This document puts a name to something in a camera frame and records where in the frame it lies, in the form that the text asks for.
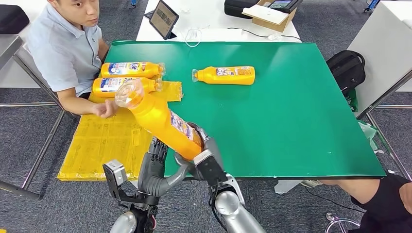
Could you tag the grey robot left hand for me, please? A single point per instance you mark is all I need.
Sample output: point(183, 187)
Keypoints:
point(151, 177)

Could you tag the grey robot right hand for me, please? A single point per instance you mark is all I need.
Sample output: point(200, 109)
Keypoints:
point(217, 151)

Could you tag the orange detergent bottle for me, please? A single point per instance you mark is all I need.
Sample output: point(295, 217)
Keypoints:
point(157, 122)
point(109, 87)
point(222, 75)
point(128, 70)

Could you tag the yellow taped cardboard mat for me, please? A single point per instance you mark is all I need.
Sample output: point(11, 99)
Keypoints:
point(96, 144)

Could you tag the chrome chair base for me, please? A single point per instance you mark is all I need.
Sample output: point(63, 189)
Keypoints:
point(330, 216)

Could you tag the white table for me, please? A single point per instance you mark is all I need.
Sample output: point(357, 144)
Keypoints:
point(209, 19)

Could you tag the brown cardboard box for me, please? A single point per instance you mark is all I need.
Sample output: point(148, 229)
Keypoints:
point(273, 21)

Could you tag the person in black shorts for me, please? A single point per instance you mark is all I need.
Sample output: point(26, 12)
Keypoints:
point(354, 189)

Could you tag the black tablet on stand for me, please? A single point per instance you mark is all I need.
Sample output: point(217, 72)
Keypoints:
point(164, 19)

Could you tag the black bag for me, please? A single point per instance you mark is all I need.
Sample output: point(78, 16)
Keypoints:
point(238, 8)

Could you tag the green bag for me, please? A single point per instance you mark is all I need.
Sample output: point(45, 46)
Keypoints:
point(353, 101)

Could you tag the seated person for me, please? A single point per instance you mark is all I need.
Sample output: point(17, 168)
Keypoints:
point(64, 54)

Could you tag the translucent plastic bag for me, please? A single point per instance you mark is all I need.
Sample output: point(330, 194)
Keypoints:
point(367, 132)

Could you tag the black backpack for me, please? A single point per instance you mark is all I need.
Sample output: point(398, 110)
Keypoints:
point(346, 72)

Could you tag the dark device with screen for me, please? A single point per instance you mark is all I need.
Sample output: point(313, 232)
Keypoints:
point(283, 4)

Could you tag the grey table with metal legs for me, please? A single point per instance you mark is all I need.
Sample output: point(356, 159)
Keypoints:
point(379, 48)

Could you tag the black seat cushion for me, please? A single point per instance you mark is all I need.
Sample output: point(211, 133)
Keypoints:
point(13, 19)

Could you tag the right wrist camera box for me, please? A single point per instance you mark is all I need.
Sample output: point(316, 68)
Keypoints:
point(209, 170)

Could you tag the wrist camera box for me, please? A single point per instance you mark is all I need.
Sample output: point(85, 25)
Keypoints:
point(209, 170)
point(115, 173)

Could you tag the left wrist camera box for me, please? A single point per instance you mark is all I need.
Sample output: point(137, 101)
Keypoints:
point(115, 173)

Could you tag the metal table frame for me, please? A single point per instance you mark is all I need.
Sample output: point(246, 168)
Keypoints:
point(19, 190)

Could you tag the blue metal frame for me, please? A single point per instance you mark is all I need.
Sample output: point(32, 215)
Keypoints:
point(371, 4)

